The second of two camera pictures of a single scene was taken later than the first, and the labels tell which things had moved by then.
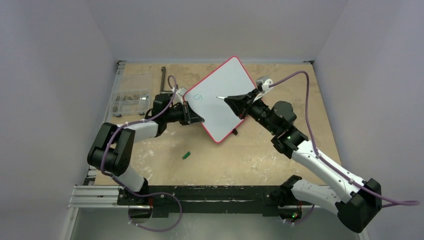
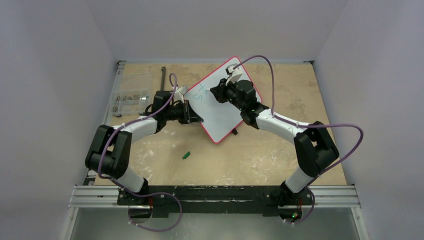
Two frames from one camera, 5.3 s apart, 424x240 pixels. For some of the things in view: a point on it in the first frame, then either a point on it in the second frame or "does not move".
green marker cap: [186, 155] does not move
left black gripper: [189, 116] does not move
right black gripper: [247, 105] to [223, 93]
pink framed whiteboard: [229, 79] does not move
